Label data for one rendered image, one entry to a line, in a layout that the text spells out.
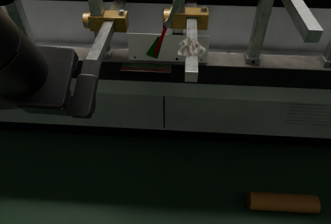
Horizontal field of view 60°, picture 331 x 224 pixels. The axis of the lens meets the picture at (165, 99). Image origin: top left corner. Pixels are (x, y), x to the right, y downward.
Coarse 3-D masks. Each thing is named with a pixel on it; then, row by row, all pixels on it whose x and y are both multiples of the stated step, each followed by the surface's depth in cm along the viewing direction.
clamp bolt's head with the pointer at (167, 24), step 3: (165, 18) 85; (168, 21) 84; (165, 24) 85; (168, 24) 85; (165, 30) 88; (162, 33) 89; (162, 36) 89; (159, 39) 90; (162, 39) 90; (159, 42) 91; (159, 45) 91; (156, 48) 92; (156, 51) 93
